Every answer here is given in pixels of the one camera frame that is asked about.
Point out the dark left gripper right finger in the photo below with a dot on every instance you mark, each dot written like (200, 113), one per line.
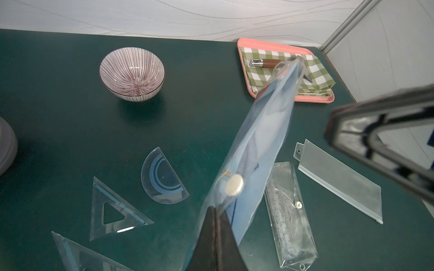
(228, 255)

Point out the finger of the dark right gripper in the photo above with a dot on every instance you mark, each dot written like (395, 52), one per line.
(366, 148)
(400, 109)

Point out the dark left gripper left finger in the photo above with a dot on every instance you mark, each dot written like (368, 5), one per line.
(204, 257)

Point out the clear ruler set pouch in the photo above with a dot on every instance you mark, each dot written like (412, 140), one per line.
(339, 179)

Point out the small clear triangle ruler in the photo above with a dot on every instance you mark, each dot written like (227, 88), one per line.
(111, 214)

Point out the blue clear protractor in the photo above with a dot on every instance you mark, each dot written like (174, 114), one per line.
(160, 181)

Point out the blue printed ruler set card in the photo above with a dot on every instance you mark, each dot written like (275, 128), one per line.
(241, 181)

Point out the large clear triangle ruler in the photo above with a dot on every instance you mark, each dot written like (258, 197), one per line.
(76, 257)

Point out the green white checkered cloth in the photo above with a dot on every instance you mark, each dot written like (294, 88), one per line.
(317, 82)

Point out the purple striped bowl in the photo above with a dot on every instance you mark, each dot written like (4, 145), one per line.
(132, 74)

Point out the plain lilac bowl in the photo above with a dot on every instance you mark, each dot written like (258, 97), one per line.
(9, 146)

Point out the wooden handled metal scraper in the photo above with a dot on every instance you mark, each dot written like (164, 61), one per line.
(268, 63)

